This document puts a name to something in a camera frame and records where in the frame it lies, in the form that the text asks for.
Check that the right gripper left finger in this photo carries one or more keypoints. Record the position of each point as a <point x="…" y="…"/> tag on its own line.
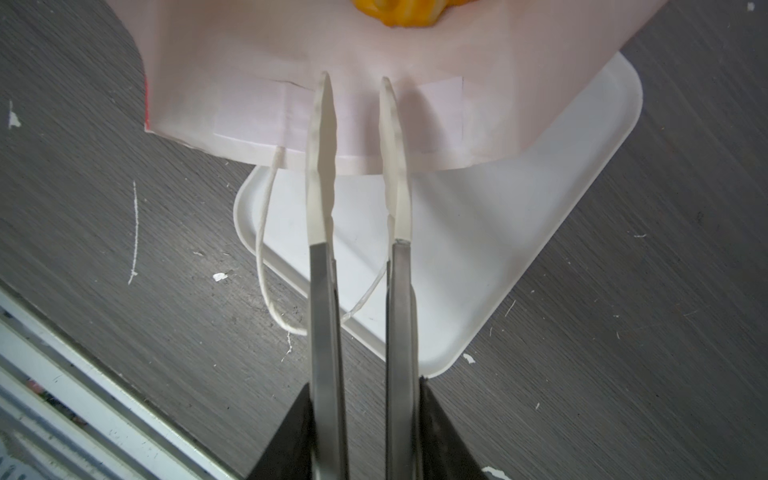
<point x="329" y="444"/>

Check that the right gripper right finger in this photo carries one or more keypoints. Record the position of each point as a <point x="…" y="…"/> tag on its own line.
<point x="403" y="449"/>

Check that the yellow fake braided bread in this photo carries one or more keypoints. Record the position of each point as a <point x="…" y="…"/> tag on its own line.
<point x="406" y="13"/>

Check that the white plastic tray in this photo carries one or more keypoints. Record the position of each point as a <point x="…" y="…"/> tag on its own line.
<point x="477" y="230"/>

